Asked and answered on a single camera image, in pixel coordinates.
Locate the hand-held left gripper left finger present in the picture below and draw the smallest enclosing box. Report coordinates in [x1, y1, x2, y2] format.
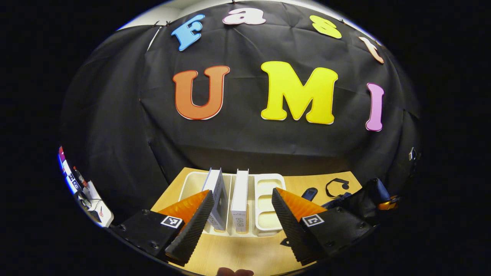
[109, 189, 215, 267]

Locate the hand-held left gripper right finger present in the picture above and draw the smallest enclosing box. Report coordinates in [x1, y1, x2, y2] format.
[271, 187, 374, 266]

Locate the blue schoolbag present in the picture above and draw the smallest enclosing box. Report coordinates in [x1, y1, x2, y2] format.
[301, 177, 392, 227]

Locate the white plastic bookshelf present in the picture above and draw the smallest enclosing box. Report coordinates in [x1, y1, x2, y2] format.
[180, 171, 287, 237]

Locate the grey patterned book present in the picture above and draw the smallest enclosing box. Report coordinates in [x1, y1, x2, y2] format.
[231, 169, 250, 233]

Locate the black backdrop cloth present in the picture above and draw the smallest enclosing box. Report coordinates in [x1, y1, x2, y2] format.
[59, 0, 422, 227]

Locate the white side desk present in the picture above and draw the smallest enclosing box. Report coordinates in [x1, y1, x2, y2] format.
[58, 146, 114, 227]

